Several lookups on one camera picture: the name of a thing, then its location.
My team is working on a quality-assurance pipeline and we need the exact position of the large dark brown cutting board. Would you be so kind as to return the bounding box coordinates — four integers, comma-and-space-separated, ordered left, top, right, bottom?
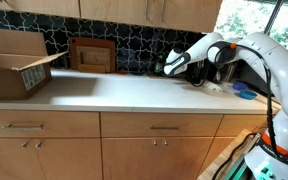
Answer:
69, 36, 117, 74

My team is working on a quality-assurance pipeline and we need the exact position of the white crumpled cloth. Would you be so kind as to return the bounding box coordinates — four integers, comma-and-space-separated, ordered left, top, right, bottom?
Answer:
203, 81, 225, 94

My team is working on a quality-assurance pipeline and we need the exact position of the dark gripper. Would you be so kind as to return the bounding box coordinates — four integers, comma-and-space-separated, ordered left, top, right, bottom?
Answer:
191, 60, 212, 85

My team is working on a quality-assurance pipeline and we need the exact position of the small wooden board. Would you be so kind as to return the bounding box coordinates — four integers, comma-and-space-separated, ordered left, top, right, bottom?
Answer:
77, 63, 107, 75

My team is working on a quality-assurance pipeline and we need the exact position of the open cardboard box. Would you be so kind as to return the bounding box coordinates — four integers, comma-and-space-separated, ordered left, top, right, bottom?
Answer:
0, 28, 69, 101

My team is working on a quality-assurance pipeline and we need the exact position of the metal drawer bar handle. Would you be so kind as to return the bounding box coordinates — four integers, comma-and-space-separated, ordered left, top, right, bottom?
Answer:
2, 123, 45, 131
149, 125, 181, 131

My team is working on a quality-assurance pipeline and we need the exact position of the window with dark frame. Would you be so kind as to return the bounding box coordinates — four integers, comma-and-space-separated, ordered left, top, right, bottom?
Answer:
213, 0, 288, 53

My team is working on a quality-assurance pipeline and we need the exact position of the light wood upper cabinet door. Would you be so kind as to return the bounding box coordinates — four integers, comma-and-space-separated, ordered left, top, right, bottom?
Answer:
146, 0, 224, 34
0, 0, 81, 19
79, 0, 149, 26

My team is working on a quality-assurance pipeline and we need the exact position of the light wood lower cabinet door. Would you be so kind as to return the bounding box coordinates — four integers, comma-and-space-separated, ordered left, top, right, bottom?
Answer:
0, 138, 47, 180
159, 137, 215, 180
101, 137, 162, 180
32, 138, 104, 180
198, 136, 236, 175

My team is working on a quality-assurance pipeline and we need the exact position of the light wood cutting board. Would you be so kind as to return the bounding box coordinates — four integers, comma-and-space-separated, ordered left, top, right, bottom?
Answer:
75, 45, 112, 73

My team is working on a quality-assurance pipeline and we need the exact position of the light wood drawer front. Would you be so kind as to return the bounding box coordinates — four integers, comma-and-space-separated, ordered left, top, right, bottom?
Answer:
215, 114, 269, 137
100, 112, 224, 138
0, 110, 101, 139

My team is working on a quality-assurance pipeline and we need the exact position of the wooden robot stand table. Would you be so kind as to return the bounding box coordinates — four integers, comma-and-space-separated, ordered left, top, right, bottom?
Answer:
197, 129, 263, 180

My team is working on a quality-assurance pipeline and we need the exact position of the small blue plate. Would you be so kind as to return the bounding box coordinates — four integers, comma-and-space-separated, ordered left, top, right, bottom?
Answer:
130, 70, 147, 77

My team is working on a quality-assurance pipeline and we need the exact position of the blue bowl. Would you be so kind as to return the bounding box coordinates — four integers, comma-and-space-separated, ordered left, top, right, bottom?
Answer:
238, 89, 259, 101
232, 81, 249, 92

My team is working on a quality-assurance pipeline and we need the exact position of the light wood cabinet door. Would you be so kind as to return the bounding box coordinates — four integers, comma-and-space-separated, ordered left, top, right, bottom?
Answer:
198, 136, 236, 175
0, 138, 47, 180
79, 0, 149, 26
146, 0, 224, 34
0, 0, 81, 19
101, 137, 162, 180
32, 138, 104, 180
159, 137, 215, 180

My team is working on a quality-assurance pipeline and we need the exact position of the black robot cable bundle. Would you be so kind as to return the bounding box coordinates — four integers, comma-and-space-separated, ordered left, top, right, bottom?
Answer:
206, 41, 288, 168

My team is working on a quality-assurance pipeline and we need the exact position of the metal kitchen container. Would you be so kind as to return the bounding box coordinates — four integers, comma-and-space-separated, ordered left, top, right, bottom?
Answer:
217, 62, 239, 84

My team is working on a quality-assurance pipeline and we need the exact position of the aluminium mounting rail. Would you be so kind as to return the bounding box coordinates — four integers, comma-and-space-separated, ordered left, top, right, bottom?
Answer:
222, 133, 263, 180

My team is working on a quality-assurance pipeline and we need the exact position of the green glass bottle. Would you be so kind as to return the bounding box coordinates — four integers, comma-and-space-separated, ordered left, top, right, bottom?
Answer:
154, 53, 165, 76

